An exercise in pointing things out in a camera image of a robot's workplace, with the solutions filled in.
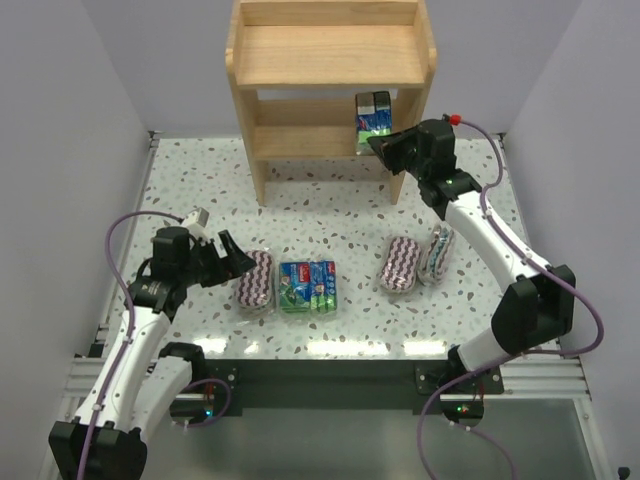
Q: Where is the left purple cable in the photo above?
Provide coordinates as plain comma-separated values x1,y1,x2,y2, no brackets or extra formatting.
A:
74,210,187,480

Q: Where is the green sponge pack dark label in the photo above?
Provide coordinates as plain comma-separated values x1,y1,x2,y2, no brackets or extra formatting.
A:
278,262,311,314

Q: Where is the green sponge pack white label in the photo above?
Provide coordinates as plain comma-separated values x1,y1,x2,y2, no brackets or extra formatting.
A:
355,90,392,155

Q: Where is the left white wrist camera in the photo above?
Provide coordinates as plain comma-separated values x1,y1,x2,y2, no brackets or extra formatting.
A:
180,207,209,242

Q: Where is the red cable connector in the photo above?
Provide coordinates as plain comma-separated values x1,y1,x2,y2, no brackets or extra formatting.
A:
449,114,462,126

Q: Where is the purple wavy sponge pack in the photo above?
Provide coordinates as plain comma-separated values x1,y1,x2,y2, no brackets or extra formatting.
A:
234,250,275,315
379,236,422,294
417,223,456,285

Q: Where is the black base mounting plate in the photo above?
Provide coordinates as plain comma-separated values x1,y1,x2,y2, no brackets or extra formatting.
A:
169,358,505,417

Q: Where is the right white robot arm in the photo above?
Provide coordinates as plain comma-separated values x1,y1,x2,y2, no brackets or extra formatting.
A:
368,117,576,384

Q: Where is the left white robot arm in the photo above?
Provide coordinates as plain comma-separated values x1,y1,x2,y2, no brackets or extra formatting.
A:
49,226,256,479

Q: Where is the green heavy duty sponge pack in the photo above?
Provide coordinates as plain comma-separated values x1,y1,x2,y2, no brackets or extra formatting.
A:
310,260,337,314

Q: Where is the wooden two-tier shelf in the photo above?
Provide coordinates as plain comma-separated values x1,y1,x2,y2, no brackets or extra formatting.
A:
225,1,438,205

